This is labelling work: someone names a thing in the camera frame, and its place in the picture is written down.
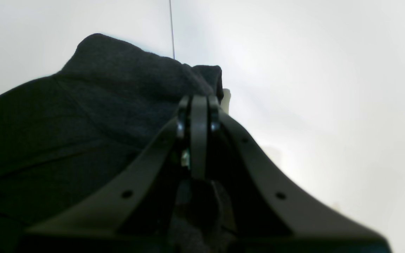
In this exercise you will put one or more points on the black t-shirt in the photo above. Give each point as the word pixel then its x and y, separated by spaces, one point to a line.
pixel 64 136

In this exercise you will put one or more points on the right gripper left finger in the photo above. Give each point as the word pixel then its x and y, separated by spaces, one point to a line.
pixel 132 213

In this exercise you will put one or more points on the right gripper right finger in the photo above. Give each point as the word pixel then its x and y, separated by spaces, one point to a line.
pixel 269 213

